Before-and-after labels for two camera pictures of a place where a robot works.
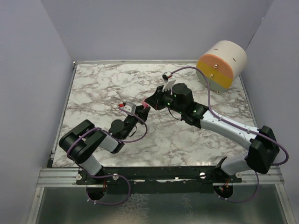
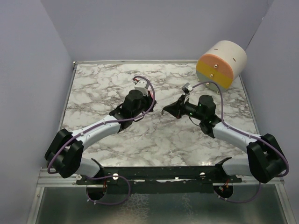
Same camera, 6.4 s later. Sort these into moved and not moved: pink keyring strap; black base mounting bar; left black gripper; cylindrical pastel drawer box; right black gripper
Moved: right black gripper; pink keyring strap; left black gripper
Not moved: cylindrical pastel drawer box; black base mounting bar
